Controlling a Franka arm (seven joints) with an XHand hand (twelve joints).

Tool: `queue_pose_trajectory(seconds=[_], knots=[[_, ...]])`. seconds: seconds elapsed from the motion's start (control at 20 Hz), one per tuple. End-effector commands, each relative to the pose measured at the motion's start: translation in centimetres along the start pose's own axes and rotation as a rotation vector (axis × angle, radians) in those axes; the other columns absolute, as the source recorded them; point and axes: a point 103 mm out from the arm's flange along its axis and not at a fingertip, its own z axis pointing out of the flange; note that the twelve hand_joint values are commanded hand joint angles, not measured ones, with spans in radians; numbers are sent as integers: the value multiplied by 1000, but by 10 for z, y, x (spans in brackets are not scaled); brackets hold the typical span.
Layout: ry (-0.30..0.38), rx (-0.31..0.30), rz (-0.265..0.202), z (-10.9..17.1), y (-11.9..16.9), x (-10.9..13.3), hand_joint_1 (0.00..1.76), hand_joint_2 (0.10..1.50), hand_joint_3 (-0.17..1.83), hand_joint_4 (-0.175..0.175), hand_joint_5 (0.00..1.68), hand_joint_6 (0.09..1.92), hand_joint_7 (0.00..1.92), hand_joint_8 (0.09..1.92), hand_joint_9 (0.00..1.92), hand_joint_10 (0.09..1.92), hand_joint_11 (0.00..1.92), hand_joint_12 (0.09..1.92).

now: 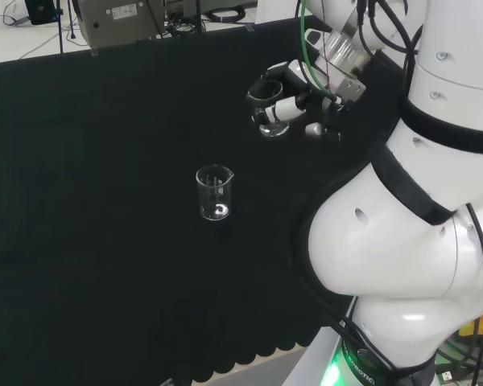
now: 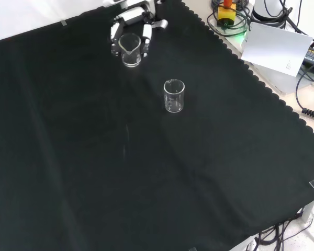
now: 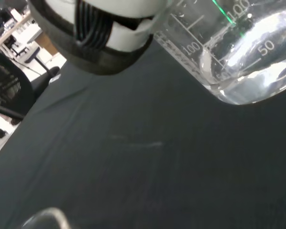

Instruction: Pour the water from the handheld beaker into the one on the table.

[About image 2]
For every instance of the yellow stop button box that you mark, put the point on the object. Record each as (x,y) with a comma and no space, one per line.
(226,15)

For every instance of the pale white board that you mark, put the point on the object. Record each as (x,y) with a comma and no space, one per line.
(274,47)

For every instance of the black scalloped bench cloth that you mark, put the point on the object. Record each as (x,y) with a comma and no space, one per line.
(94,157)

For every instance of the clear graduated glass beaker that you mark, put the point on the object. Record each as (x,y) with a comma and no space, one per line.
(174,104)

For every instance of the white bench frame leg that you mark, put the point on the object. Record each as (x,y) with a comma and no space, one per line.
(307,211)

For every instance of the clear glass beaker with spout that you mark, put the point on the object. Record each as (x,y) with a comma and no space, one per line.
(130,58)

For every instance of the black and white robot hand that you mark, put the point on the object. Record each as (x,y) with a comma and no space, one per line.
(136,14)

